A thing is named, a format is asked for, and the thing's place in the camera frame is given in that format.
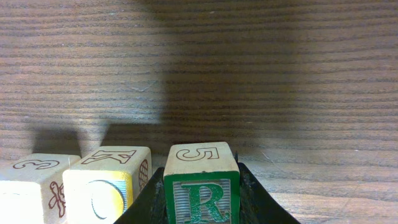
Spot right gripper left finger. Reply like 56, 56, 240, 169
114, 167, 168, 224

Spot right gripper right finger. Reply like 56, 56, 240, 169
238, 162, 300, 224

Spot yellow O block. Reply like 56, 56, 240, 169
63, 146, 152, 224

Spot green R block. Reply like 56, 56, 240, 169
164, 142, 240, 224

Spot yellow C block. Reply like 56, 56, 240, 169
1, 153, 81, 224

